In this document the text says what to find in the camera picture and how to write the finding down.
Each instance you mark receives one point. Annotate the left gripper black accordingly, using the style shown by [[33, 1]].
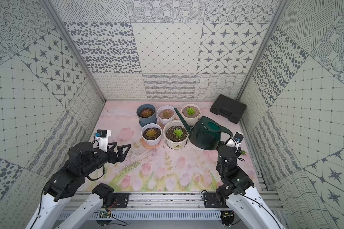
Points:
[[109, 153]]

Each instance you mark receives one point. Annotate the white pot yellow-green succulent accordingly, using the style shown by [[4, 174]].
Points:
[[152, 133]]

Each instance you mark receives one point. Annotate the small white pot reddish succulent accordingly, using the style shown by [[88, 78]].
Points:
[[165, 114]]

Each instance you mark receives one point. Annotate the large white pot green succulent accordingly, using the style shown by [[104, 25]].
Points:
[[175, 134]]

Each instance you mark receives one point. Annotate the white pot brown soil succulent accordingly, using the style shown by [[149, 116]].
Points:
[[191, 114]]

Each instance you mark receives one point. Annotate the dark green watering can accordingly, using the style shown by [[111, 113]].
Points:
[[207, 134]]

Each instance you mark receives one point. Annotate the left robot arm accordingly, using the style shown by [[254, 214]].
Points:
[[83, 160]]

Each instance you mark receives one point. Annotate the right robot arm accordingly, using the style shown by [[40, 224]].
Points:
[[240, 195]]

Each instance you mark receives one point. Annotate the blue-grey pot red succulent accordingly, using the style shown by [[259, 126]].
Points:
[[146, 114]]

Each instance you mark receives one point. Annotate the terracotta saucer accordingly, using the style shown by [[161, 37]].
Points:
[[150, 145]]

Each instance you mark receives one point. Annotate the floral pink table mat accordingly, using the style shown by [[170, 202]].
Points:
[[151, 169]]

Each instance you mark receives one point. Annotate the small green circuit board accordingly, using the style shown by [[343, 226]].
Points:
[[103, 219]]

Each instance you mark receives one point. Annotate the black plastic tool case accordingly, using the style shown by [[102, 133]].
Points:
[[229, 108]]

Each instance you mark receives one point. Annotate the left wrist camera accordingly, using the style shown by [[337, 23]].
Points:
[[102, 137]]

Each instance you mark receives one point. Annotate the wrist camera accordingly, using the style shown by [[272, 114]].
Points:
[[102, 137], [235, 140]]

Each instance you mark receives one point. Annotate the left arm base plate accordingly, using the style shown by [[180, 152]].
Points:
[[120, 200]]

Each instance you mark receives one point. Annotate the aluminium mounting rail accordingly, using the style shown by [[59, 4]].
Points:
[[181, 200]]

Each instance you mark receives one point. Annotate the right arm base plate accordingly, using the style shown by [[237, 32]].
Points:
[[212, 200]]

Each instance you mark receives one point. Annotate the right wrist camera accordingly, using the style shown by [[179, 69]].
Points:
[[235, 140]]

